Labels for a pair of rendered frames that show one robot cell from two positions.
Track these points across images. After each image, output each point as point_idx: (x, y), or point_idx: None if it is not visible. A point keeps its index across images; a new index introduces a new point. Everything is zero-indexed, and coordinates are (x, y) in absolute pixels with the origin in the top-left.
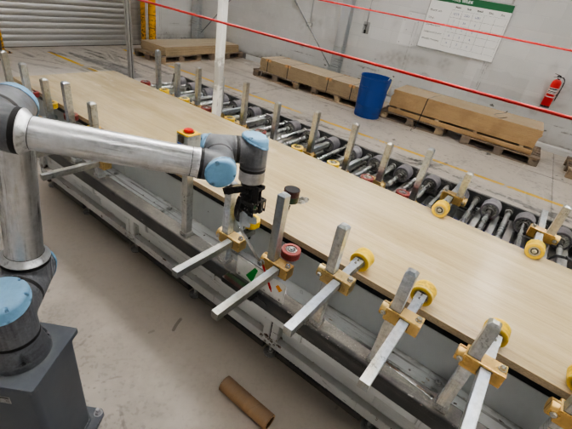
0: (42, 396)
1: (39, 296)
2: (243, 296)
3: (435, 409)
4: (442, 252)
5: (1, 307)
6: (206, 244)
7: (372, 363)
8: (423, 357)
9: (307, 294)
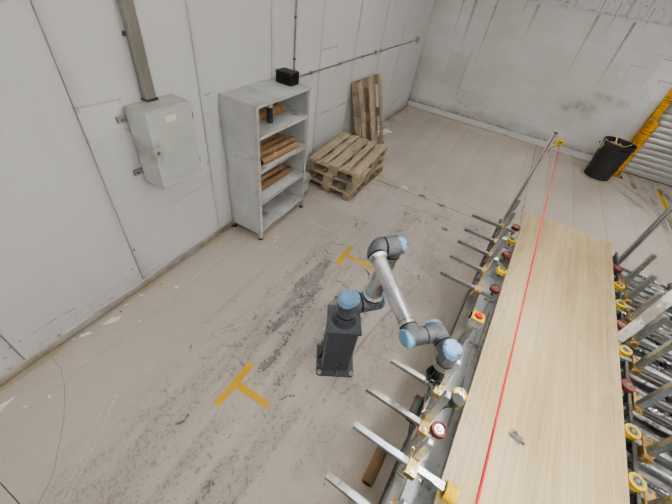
0: (331, 338)
1: (359, 310)
2: (385, 402)
3: None
4: None
5: (343, 300)
6: None
7: (340, 481)
8: None
9: (437, 472)
